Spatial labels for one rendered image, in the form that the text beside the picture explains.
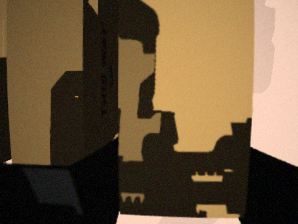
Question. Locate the brown cardboard carton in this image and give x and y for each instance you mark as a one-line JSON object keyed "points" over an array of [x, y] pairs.
{"points": [[62, 78], [185, 103], [5, 148]]}

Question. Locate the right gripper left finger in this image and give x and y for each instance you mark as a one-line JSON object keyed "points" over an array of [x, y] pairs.
{"points": [[89, 188]]}

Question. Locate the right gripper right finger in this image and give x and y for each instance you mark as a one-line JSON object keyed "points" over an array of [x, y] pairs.
{"points": [[272, 192]]}

